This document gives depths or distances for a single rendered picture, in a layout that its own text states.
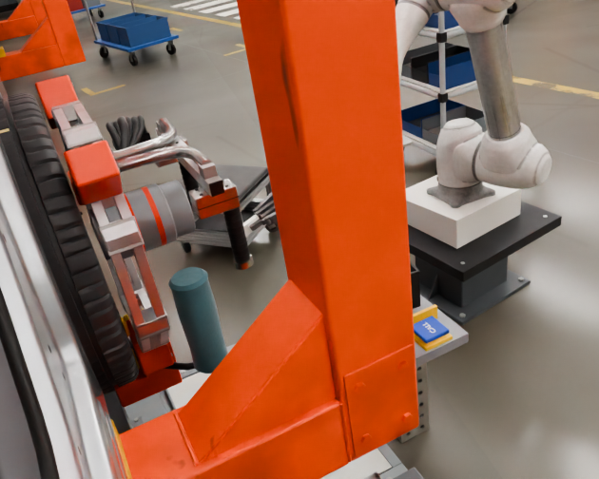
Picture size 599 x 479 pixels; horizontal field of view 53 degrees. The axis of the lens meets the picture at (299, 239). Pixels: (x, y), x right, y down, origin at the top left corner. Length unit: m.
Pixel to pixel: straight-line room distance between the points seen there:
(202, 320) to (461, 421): 0.92
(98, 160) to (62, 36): 3.89
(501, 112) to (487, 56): 0.19
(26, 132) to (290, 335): 0.59
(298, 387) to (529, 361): 1.26
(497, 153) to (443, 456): 0.93
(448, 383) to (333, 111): 1.39
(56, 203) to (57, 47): 3.90
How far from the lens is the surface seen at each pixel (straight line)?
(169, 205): 1.37
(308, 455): 1.13
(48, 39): 4.96
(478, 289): 2.37
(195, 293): 1.35
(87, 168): 1.08
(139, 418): 1.82
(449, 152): 2.13
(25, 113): 1.23
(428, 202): 2.22
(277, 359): 1.00
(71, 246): 1.09
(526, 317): 2.34
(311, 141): 0.81
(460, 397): 2.03
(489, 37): 1.81
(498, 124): 1.96
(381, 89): 0.85
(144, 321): 1.22
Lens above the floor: 1.46
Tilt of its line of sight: 31 degrees down
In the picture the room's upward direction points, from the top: 9 degrees counter-clockwise
